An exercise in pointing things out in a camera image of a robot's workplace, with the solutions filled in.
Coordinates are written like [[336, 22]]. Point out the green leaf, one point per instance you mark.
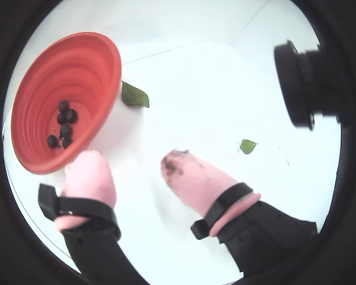
[[133, 95], [247, 146]]

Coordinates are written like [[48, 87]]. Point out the dark blueberry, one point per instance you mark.
[[71, 115], [64, 105], [61, 118], [52, 140], [66, 130]]

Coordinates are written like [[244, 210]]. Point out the black camera lens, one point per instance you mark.
[[302, 86]]

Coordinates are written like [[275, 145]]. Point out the red collapsible silicone cup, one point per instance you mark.
[[77, 74]]

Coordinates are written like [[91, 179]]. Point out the gripper finger with pink tip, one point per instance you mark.
[[195, 184], [89, 178]]

